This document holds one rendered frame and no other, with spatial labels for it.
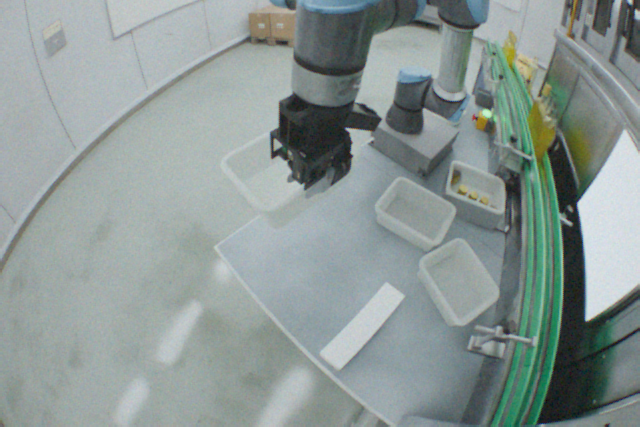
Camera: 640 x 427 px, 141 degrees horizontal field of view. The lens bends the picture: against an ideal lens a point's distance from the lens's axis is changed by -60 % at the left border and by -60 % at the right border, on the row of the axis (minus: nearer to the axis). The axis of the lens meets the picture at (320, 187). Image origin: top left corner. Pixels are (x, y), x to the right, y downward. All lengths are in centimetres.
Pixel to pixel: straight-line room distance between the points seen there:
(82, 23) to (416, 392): 356
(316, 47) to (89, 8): 317
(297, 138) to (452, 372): 67
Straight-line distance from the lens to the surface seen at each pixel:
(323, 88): 27
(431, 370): 76
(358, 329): 66
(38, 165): 336
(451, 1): 68
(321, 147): 33
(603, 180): 91
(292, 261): 79
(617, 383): 70
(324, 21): 24
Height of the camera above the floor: 145
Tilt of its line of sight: 48 degrees down
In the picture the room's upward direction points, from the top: straight up
